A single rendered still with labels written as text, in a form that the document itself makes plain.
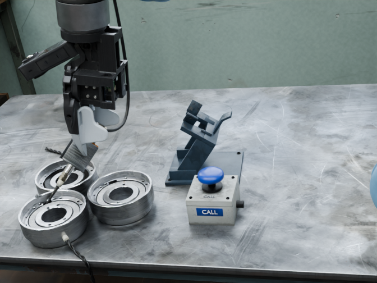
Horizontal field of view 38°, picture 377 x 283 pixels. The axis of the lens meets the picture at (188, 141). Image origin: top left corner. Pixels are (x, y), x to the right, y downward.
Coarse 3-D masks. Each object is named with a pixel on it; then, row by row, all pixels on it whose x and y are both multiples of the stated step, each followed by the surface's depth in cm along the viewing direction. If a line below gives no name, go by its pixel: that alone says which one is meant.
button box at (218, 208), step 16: (224, 176) 85; (192, 192) 83; (208, 192) 82; (224, 192) 81; (192, 208) 81; (208, 208) 81; (224, 208) 80; (192, 224) 83; (208, 224) 82; (224, 224) 82
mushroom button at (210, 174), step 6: (204, 168) 83; (210, 168) 82; (216, 168) 82; (198, 174) 82; (204, 174) 81; (210, 174) 81; (216, 174) 81; (222, 174) 81; (204, 180) 80; (210, 180) 80; (216, 180) 80; (210, 186) 82
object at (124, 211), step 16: (112, 176) 92; (128, 176) 92; (144, 176) 90; (96, 192) 89; (112, 192) 89; (128, 192) 90; (96, 208) 84; (112, 208) 83; (128, 208) 83; (144, 208) 85; (112, 224) 85
